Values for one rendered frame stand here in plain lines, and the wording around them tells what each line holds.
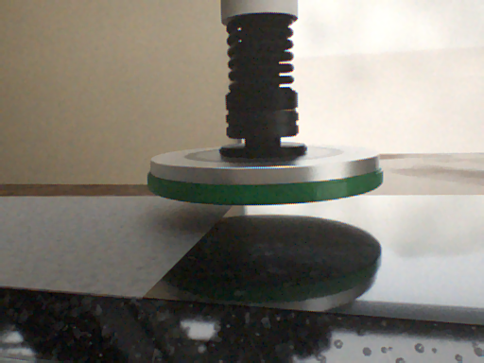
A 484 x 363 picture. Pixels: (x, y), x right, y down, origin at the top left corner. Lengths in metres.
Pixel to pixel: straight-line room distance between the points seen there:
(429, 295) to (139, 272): 0.17
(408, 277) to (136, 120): 5.51
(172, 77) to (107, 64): 0.91
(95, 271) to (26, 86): 6.32
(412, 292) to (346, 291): 0.03
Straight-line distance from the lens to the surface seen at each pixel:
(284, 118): 0.38
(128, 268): 0.29
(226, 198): 0.31
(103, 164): 5.99
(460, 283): 0.27
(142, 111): 5.67
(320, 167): 0.31
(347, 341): 0.21
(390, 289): 0.25
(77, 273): 0.29
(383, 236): 0.34
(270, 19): 0.38
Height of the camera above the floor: 0.90
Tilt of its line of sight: 9 degrees down
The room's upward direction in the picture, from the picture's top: 2 degrees counter-clockwise
